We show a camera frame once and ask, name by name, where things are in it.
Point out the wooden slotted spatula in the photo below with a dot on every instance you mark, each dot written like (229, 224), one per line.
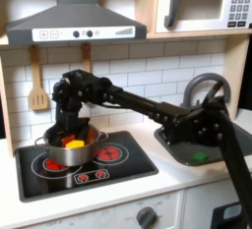
(38, 98)

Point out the white toy microwave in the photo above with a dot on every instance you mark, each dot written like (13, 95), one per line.
(203, 3)

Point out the grey range hood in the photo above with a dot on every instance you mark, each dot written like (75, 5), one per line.
(75, 20)

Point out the orange toy carrot green top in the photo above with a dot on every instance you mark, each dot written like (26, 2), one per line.
(68, 139)

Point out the dark grey sink basin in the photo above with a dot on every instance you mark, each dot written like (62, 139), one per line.
(182, 156)

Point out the grey oven knob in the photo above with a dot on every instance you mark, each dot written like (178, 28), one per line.
(146, 218)

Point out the dark grey tap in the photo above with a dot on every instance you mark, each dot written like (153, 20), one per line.
(197, 82)

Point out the green toy block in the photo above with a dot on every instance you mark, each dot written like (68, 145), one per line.
(199, 157)

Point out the wooden spoon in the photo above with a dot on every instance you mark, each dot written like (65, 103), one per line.
(86, 59)

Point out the black toy stove cooktop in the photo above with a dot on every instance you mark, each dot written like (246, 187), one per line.
(131, 170)

